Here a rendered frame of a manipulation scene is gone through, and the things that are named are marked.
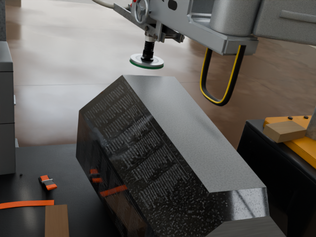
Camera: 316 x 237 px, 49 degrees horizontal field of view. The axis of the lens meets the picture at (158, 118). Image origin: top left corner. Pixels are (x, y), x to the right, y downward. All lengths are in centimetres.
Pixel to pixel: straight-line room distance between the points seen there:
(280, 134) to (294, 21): 52
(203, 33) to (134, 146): 59
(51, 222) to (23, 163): 74
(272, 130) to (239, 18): 58
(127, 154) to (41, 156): 123
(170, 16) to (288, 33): 58
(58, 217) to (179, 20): 121
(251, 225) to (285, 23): 82
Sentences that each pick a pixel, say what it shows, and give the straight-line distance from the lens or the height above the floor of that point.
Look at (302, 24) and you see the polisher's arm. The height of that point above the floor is 133.
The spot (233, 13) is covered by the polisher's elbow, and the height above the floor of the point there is 133.
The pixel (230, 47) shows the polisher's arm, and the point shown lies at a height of 120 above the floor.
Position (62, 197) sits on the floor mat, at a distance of 232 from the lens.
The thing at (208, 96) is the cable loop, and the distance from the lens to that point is 170.
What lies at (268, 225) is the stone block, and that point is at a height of 72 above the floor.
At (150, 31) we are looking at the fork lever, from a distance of 205.
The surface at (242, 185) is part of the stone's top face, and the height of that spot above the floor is 82.
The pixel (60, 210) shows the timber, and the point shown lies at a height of 13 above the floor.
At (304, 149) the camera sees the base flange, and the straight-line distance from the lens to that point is 179.
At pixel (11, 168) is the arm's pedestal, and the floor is 6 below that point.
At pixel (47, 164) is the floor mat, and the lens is 260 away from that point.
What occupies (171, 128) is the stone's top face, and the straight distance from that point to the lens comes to 153.
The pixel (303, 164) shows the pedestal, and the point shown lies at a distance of 174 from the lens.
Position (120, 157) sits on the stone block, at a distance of 156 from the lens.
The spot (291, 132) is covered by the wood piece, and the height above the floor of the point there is 83.
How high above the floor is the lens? 153
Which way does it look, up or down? 27 degrees down
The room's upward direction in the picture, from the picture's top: 11 degrees clockwise
